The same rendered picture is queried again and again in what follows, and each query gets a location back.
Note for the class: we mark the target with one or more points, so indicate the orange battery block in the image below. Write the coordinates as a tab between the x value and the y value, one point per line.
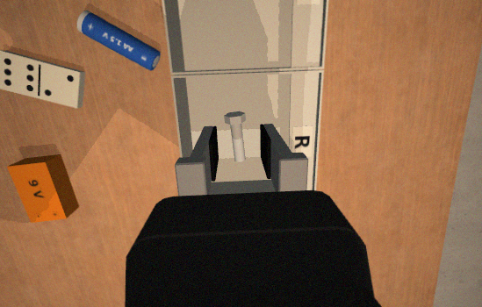
44	187

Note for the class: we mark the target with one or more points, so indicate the grey hex-head bolt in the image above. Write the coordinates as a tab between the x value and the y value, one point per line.
235	119

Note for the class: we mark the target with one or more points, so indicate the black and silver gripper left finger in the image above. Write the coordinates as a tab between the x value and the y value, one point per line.
194	174

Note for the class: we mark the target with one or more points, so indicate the beige three-compartment bin rack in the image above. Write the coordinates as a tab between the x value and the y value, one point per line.
205	37

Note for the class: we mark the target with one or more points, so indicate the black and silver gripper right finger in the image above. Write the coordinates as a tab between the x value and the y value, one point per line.
288	171

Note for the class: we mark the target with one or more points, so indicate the beige domino tile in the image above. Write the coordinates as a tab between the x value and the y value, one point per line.
41	79

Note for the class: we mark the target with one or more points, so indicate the blue aa battery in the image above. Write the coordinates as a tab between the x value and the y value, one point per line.
117	40

